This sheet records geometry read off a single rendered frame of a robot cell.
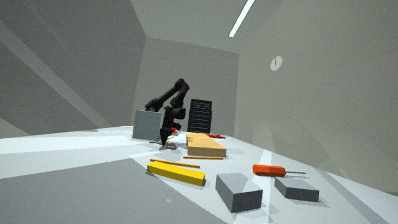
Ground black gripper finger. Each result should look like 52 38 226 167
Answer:
160 133 171 146

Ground tan rectangular floor panel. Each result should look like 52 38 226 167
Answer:
186 133 226 157

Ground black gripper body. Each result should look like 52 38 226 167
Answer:
160 117 174 135

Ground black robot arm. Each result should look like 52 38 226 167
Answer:
145 78 190 131

